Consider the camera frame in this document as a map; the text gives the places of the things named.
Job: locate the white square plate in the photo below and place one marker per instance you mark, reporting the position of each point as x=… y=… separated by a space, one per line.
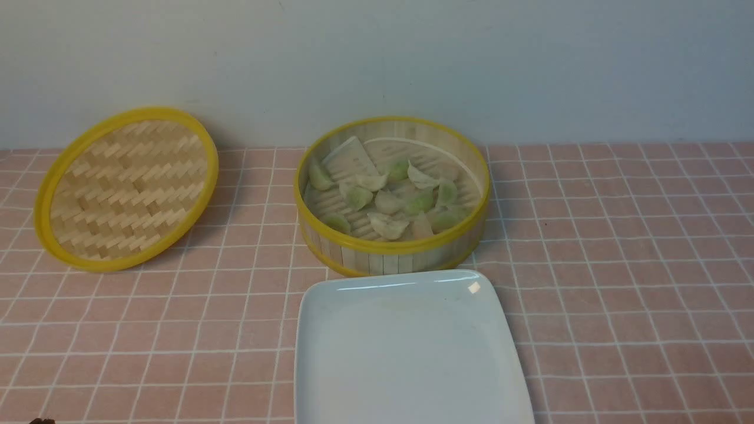
x=423 y=347

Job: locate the pale dumpling centre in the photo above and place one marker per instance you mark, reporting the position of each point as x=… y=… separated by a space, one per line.
x=387 y=203

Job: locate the pale dumpling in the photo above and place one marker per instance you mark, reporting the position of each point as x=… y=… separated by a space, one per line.
x=372 y=182
x=386 y=226
x=387 y=203
x=421 y=227

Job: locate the yellow-rimmed bamboo steamer basket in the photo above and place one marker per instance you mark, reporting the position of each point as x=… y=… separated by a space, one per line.
x=433 y=148

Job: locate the green dumpling left middle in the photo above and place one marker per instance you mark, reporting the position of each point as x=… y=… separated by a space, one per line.
x=355 y=196

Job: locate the pale dumpling upper middle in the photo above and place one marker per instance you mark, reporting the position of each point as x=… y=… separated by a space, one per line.
x=372 y=182

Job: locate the green dumpling front left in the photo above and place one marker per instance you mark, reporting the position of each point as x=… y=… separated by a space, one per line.
x=338 y=222

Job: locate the green dumpling top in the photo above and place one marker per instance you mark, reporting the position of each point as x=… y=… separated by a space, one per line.
x=397 y=171

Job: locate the pale dumpling front right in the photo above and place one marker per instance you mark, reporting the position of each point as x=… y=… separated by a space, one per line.
x=421 y=227

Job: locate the green dumpling centre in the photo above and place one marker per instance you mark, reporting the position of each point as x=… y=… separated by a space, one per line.
x=420 y=202

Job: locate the white dumpling upper right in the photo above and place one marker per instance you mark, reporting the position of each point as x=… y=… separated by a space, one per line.
x=421 y=180

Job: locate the white steamer liner paper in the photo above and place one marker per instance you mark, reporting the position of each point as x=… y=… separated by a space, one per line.
x=348 y=160

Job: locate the green dumpling far left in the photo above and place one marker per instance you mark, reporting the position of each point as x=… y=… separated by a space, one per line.
x=319 y=177

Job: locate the yellow-rimmed bamboo steamer lid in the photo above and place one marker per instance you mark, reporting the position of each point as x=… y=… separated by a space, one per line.
x=126 y=190

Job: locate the pink checked tablecloth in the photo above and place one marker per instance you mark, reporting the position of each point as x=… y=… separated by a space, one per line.
x=624 y=270

